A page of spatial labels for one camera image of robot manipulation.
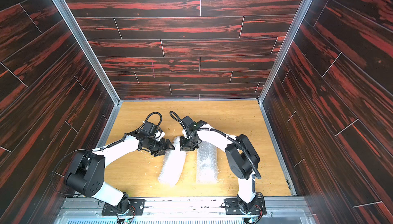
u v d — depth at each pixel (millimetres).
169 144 804
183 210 724
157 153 803
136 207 735
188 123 721
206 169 766
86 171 494
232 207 736
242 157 484
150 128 734
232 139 501
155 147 763
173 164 810
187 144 769
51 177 700
